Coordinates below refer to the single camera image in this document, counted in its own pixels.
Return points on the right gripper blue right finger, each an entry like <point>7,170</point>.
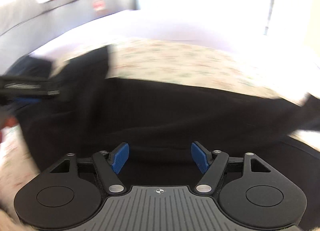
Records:
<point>212,165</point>

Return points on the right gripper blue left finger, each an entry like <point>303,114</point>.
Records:
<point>108,165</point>

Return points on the black pants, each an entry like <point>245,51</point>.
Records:
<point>159,121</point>

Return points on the grey padded headboard cushion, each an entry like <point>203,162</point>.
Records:
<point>27,25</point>

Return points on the floral bed cover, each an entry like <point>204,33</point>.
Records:
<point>166,62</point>

